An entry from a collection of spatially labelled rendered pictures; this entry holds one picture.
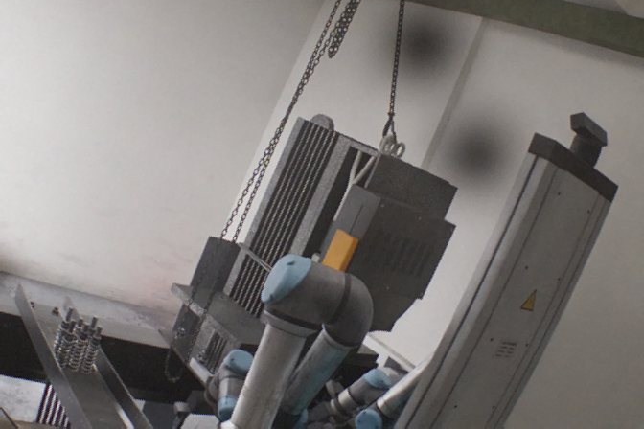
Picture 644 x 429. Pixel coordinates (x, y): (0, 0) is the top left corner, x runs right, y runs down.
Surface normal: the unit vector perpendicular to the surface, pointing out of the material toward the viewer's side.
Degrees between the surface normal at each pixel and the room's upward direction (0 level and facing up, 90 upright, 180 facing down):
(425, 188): 90
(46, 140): 90
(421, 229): 90
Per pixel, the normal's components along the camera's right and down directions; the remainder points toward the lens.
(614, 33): -0.72, -0.26
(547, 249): 0.57, 0.32
